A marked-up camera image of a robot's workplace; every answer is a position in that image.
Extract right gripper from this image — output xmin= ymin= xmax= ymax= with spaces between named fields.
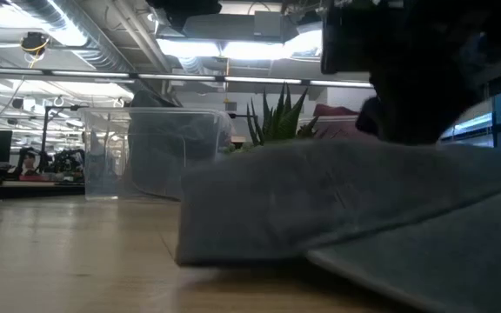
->
xmin=320 ymin=0 xmax=483 ymax=145

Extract maroon baseball cap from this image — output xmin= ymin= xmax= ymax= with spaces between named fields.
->
xmin=312 ymin=103 xmax=361 ymax=117

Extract succulent plants in black pot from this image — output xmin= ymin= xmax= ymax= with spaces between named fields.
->
xmin=223 ymin=83 xmax=322 ymax=154

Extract bright ceiling light panel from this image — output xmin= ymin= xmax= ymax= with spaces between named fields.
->
xmin=157 ymin=30 xmax=324 ymax=61

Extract long LED light bar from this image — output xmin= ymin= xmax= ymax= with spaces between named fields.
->
xmin=0 ymin=67 xmax=374 ymax=90

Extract person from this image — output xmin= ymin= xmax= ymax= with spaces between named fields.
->
xmin=18 ymin=146 xmax=39 ymax=176

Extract silver ventilation duct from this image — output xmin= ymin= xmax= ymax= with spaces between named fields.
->
xmin=13 ymin=0 xmax=135 ymax=73

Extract black stand frame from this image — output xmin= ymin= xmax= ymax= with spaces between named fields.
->
xmin=40 ymin=104 xmax=87 ymax=175

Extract black yellow cable reel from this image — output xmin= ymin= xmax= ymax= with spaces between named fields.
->
xmin=19 ymin=31 xmax=50 ymax=57

